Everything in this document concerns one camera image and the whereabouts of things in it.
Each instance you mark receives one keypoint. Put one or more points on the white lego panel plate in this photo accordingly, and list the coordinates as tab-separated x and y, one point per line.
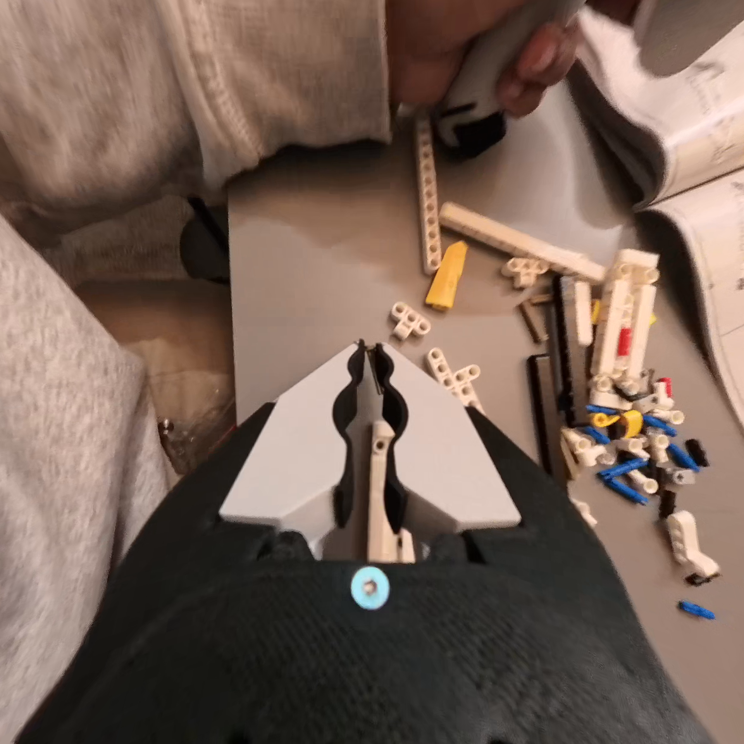
381	494

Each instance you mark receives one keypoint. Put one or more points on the white bent lego liftarm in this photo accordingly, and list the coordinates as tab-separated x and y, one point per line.
689	543

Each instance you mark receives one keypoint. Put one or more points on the person's left hand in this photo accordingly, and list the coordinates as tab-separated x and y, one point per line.
424	46

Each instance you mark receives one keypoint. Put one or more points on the thin white lego beam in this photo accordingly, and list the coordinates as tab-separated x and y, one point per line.
428	197

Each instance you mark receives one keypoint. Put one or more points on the white lego cross connector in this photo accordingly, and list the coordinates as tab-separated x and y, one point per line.
526	270

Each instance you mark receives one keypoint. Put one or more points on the yellow lego panel piece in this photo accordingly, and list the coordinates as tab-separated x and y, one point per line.
447	279

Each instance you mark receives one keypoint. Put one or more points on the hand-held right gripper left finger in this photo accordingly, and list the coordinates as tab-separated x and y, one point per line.
285	459

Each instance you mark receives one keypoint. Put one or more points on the white lego frame assembly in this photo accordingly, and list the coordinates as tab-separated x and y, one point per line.
625	314

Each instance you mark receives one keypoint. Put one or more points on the long black lego beam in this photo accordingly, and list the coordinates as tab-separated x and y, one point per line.
546	418
567	349

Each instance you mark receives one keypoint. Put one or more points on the pile of small lego pieces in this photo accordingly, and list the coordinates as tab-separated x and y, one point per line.
633	436

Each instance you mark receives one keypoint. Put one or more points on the dark brown lego axle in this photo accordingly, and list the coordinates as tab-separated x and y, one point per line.
533	321

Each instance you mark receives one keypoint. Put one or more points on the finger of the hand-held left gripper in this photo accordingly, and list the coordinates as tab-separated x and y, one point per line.
686	29

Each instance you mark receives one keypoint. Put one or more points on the white L-shaped lego liftarm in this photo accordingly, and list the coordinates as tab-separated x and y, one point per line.
453	375

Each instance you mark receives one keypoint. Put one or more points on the small white lego pin connector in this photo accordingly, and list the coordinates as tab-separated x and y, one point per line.
583	511

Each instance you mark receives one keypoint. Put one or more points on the long white lego brick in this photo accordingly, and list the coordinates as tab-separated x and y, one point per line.
523	241

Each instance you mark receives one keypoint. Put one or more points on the short white lego beam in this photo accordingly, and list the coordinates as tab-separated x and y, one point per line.
583	311

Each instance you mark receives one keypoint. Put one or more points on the white T-shaped lego connector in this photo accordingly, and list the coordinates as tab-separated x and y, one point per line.
410	321

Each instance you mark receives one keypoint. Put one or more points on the person's left forearm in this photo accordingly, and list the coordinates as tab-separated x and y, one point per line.
174	87

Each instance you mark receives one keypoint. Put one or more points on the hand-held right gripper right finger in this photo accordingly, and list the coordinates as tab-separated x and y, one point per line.
456	465

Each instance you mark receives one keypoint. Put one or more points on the blue lego pin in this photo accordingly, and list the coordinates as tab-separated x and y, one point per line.
696	610

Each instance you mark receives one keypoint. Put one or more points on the lego instruction booklet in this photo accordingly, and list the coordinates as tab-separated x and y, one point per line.
697	145

